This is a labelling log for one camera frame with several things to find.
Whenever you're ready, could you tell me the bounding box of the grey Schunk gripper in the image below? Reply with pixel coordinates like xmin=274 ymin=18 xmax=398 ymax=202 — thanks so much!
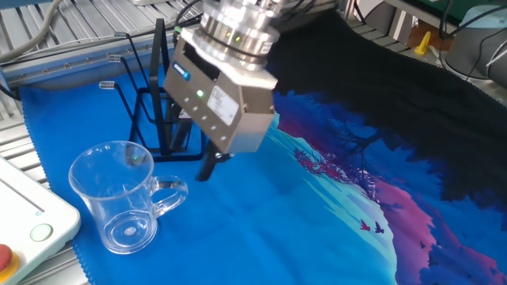
xmin=163 ymin=37 xmax=276 ymax=183

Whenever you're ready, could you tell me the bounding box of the clear plastic cup with handle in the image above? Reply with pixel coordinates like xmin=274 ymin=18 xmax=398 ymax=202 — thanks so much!
xmin=68 ymin=140 xmax=189 ymax=255

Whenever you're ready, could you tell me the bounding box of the blue landscape print cloth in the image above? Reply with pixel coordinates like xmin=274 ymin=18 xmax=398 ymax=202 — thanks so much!
xmin=19 ymin=9 xmax=507 ymax=285

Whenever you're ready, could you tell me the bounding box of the white teach pendant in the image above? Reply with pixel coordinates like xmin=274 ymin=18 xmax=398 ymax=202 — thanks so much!
xmin=0 ymin=156 xmax=82 ymax=285

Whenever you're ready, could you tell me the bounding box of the yellow plastic object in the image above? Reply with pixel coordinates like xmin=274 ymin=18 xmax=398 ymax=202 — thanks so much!
xmin=414 ymin=30 xmax=433 ymax=56

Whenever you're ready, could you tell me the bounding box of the black wire cup rack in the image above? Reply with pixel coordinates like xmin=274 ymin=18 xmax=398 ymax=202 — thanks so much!
xmin=98 ymin=17 xmax=207 ymax=163

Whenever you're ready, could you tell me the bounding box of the aluminium table edge rail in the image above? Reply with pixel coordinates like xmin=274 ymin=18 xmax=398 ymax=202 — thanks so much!
xmin=0 ymin=37 xmax=183 ymax=90

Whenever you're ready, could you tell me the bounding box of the thick grey cable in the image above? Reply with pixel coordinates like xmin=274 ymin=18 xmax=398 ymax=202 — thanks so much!
xmin=0 ymin=0 xmax=64 ymax=64

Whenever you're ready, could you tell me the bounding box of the grey aluminium post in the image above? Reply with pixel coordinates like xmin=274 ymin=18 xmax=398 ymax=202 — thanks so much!
xmin=390 ymin=7 xmax=411 ymax=44

